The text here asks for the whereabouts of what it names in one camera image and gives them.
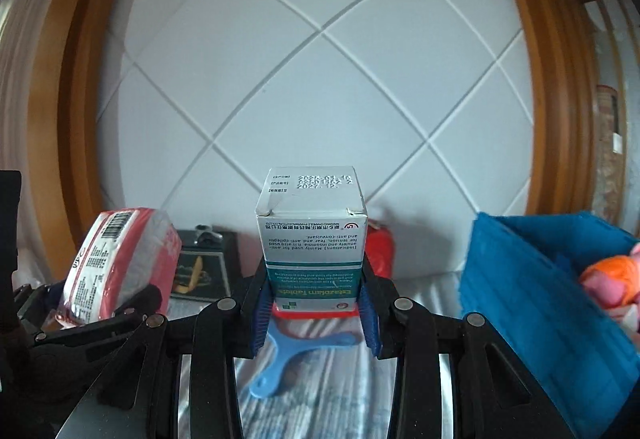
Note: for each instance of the wooden railing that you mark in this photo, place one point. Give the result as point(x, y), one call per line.
point(615, 19)

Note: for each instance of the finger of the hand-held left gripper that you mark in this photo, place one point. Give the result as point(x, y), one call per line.
point(120, 324)

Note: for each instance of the pink tissue pack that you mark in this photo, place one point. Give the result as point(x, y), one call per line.
point(120, 254)

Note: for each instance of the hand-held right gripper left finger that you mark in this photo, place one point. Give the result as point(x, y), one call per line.
point(261, 319)

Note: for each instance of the blue plastic crate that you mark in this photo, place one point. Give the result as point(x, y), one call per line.
point(520, 309)

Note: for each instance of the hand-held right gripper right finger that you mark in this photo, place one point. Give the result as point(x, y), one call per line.
point(367, 319)

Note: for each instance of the striped grey bed sheet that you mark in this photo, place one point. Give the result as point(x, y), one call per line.
point(320, 414)

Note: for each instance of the small teal white medicine box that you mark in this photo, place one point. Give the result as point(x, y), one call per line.
point(310, 239)

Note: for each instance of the pale curtain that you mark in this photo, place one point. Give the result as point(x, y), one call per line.
point(25, 69)

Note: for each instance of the curved wooden headboard frame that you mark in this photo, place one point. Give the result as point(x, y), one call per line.
point(85, 69)
point(555, 69)

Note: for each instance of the pig plush with orange body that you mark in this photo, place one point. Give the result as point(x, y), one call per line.
point(610, 279)

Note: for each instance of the black gift box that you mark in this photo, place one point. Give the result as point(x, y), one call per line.
point(205, 269)

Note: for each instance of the red hard-shell suitcase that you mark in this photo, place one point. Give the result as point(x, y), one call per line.
point(382, 249)

